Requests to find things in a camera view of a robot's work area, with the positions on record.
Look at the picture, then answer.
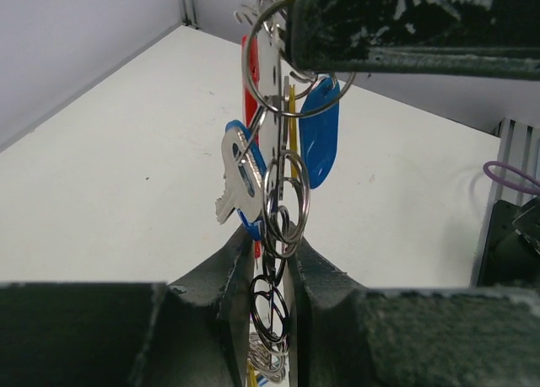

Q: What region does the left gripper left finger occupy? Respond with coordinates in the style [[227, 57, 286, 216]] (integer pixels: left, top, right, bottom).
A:
[[1, 228, 253, 386]]

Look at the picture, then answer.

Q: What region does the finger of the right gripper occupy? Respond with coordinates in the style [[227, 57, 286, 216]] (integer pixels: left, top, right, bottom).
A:
[[285, 0, 539, 81]]

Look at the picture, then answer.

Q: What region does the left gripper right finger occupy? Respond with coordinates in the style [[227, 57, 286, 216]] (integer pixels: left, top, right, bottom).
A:
[[286, 241, 539, 386]]

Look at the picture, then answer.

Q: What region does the blue tagged key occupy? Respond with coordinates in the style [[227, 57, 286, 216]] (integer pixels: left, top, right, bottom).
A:
[[299, 77, 340, 189], [215, 120, 267, 241]]

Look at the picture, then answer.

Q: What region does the metal key holder red handle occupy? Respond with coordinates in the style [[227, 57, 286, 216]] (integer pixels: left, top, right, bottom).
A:
[[235, 0, 309, 384]]

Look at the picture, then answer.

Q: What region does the small metal key ring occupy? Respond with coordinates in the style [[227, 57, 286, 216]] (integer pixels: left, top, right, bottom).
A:
[[240, 0, 358, 119]]

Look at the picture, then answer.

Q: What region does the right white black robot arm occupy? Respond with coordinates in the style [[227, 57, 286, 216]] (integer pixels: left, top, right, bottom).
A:
[[278, 0, 539, 288]]

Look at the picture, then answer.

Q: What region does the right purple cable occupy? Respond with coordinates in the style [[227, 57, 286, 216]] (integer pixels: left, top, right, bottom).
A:
[[483, 159, 540, 196]]

